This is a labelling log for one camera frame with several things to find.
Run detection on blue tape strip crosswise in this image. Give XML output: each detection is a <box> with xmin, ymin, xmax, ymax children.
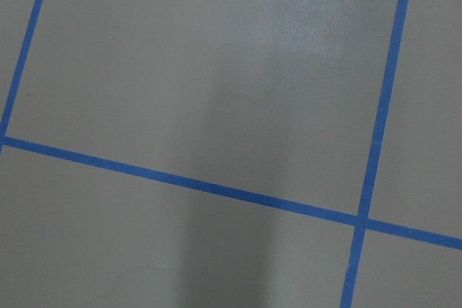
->
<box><xmin>3</xmin><ymin>137</ymin><xmax>461</xmax><ymax>250</ymax></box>

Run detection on blue tape strip lengthwise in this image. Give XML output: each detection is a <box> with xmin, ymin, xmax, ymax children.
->
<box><xmin>339</xmin><ymin>0</ymin><xmax>409</xmax><ymax>308</ymax></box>

